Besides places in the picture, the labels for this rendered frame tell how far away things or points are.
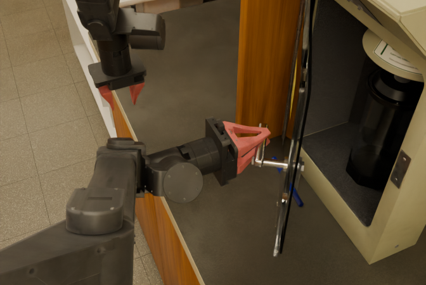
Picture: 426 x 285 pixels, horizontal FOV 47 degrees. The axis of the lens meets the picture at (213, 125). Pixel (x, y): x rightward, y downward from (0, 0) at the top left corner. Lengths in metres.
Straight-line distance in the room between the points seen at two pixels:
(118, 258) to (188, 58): 1.10
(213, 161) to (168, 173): 0.11
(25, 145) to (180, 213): 1.68
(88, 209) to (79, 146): 2.18
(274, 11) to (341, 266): 0.50
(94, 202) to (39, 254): 0.06
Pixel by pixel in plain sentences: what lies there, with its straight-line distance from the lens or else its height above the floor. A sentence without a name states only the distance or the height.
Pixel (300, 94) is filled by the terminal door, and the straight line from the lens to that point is 0.62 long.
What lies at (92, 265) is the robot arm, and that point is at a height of 1.49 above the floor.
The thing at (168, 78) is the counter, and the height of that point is 0.94.
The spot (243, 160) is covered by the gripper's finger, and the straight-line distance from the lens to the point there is 0.79.
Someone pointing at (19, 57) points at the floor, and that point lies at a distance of 3.23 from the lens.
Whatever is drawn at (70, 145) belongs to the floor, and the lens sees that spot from 2.55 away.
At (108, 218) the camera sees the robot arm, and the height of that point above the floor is 1.49.
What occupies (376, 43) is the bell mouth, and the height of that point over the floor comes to 1.34.
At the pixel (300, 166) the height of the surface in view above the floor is 1.21.
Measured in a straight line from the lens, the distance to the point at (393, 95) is 0.86.
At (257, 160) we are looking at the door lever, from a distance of 0.77.
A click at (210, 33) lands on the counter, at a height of 0.94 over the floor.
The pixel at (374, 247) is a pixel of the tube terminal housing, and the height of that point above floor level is 1.00.
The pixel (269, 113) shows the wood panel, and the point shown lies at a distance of 1.11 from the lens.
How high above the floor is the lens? 1.78
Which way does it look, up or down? 44 degrees down
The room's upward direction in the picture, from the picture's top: straight up
